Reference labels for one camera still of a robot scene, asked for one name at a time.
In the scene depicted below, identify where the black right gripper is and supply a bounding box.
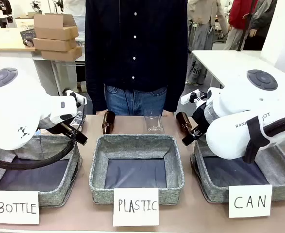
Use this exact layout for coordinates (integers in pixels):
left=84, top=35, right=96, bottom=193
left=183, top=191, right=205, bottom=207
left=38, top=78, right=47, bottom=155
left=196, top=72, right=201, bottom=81
left=182, top=104, right=210, bottom=147

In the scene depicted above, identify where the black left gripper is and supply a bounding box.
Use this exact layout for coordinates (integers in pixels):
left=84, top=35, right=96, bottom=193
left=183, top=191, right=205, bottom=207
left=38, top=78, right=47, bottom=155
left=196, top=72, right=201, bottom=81
left=59, top=118, right=88, bottom=146

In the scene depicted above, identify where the dark bottle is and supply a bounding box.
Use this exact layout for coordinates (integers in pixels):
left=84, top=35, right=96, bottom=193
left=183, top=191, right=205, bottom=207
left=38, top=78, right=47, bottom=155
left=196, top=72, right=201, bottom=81
left=71, top=111, right=86, bottom=127

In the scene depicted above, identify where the brown glass bottle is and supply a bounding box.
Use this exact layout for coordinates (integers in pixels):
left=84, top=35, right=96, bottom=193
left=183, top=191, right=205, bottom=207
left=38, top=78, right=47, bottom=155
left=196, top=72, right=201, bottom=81
left=175, top=111, right=193, bottom=141
left=101, top=110, right=116, bottom=135

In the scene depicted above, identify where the clear plastic bottle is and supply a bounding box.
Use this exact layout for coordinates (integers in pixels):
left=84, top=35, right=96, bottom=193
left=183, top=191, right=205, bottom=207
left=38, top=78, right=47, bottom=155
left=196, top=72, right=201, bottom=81
left=144, top=109, right=165, bottom=133

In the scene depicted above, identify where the person left forearm dark sleeve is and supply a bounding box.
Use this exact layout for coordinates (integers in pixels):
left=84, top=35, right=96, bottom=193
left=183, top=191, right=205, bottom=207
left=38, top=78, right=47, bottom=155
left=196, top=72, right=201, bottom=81
left=165, top=60, right=189, bottom=114

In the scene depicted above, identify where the person right forearm dark sleeve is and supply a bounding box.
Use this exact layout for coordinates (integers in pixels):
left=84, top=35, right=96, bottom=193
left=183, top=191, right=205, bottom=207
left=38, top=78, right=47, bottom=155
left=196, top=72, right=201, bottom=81
left=85, top=60, right=108, bottom=114

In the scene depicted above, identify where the grey fabric basket plastic label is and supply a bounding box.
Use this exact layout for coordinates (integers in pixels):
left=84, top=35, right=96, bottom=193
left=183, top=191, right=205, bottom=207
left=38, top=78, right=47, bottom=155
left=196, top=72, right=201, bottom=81
left=88, top=133, right=185, bottom=204

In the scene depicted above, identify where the grey fabric basket bottle label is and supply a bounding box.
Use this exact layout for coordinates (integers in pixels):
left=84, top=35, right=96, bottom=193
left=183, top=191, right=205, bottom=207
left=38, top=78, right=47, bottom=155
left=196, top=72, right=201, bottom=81
left=0, top=134, right=83, bottom=207

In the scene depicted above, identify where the grey fabric basket can label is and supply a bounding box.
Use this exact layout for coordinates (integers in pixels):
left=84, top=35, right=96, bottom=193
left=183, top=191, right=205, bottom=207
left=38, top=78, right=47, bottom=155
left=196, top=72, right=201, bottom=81
left=190, top=138, right=285, bottom=203

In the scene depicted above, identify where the white paper sign CAN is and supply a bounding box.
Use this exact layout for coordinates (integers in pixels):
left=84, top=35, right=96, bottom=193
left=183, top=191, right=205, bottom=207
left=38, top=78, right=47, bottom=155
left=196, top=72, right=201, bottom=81
left=228, top=184, right=273, bottom=218

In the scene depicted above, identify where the white top table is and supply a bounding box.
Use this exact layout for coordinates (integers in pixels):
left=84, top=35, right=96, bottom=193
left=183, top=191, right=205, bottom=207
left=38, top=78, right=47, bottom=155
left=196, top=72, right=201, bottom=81
left=191, top=50, right=285, bottom=89

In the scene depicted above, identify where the white leg table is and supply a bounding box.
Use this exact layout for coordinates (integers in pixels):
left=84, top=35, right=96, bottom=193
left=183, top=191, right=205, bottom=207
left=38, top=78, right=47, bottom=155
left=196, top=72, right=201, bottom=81
left=33, top=54, right=86, bottom=97

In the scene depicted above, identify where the white paper sign PLASTIC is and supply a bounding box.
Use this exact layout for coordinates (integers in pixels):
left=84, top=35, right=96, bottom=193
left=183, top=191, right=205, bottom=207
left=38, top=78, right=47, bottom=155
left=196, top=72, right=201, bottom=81
left=112, top=187, right=160, bottom=227

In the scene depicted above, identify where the closed cardboard box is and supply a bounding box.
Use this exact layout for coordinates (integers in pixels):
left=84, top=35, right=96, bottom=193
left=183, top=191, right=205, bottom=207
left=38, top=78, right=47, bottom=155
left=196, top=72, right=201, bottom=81
left=40, top=46, right=83, bottom=62
left=34, top=25, right=80, bottom=41
left=33, top=37, right=78, bottom=52

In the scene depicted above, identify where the white paper sign BOTTLE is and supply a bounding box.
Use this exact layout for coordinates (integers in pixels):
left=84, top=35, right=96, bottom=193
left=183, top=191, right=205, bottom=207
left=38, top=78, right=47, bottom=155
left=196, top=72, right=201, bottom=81
left=0, top=190, right=40, bottom=224

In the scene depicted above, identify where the person in dark shirt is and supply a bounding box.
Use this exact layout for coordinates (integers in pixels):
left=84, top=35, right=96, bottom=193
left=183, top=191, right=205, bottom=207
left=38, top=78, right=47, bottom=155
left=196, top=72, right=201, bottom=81
left=84, top=0, right=189, bottom=117

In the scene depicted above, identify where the bystander in beige jacket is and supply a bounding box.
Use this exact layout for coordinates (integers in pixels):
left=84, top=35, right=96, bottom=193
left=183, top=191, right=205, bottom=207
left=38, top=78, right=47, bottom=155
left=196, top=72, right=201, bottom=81
left=186, top=0, right=229, bottom=85

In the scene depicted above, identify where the bystander in red jacket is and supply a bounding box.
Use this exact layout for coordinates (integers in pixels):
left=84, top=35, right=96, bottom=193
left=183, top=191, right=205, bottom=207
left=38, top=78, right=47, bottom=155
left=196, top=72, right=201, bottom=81
left=223, top=0, right=258, bottom=51

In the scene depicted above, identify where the black plastic crate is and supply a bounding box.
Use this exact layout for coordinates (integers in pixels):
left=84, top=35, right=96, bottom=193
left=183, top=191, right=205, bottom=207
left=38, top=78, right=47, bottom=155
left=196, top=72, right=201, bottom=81
left=20, top=28, right=37, bottom=47

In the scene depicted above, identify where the bystander in grey jacket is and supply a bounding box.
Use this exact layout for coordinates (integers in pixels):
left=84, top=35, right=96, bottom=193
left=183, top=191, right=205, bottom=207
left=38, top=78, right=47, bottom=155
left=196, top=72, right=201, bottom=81
left=243, top=0, right=278, bottom=51

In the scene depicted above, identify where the open cardboard box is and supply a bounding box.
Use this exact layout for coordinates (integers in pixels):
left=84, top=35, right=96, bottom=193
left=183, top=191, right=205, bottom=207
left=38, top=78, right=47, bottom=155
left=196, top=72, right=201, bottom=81
left=34, top=13, right=77, bottom=29

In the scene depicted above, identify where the wooden top table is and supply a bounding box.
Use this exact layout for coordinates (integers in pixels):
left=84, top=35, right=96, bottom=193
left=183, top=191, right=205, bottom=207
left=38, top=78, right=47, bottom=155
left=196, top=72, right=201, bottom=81
left=0, top=28, right=37, bottom=52

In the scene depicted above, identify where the white plastic crate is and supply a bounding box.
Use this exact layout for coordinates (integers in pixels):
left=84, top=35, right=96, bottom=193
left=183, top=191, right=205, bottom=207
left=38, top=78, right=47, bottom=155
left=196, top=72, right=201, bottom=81
left=15, top=18, right=35, bottom=30

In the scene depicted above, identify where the bystander in black t-shirt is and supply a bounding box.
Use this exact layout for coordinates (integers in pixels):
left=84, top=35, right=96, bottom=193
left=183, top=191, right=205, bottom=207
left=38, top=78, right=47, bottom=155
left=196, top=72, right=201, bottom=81
left=0, top=0, right=13, bottom=29

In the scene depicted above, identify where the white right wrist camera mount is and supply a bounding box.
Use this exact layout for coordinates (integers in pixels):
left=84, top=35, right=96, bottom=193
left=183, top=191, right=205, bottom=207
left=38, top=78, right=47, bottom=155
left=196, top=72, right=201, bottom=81
left=180, top=89, right=208, bottom=106

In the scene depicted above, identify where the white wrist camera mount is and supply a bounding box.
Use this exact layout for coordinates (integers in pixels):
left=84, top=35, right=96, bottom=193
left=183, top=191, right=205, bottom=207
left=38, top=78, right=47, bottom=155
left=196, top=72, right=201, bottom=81
left=62, top=89, right=88, bottom=109
left=180, top=89, right=208, bottom=106

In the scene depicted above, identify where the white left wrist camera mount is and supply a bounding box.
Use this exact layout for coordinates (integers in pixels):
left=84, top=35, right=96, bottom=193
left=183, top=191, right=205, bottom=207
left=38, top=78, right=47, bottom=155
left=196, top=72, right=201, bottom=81
left=62, top=89, right=88, bottom=109

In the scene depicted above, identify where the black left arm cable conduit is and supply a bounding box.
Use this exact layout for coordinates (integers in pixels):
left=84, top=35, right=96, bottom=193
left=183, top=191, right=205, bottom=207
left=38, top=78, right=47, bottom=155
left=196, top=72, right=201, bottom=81
left=0, top=135, right=78, bottom=170

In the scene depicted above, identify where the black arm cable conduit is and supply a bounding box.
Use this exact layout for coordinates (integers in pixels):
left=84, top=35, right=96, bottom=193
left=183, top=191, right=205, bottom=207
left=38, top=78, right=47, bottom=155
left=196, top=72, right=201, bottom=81
left=244, top=116, right=285, bottom=164
left=0, top=135, right=78, bottom=170

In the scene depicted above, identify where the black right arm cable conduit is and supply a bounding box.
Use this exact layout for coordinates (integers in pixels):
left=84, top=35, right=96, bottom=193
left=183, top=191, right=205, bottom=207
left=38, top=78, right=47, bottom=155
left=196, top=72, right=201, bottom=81
left=244, top=116, right=285, bottom=164

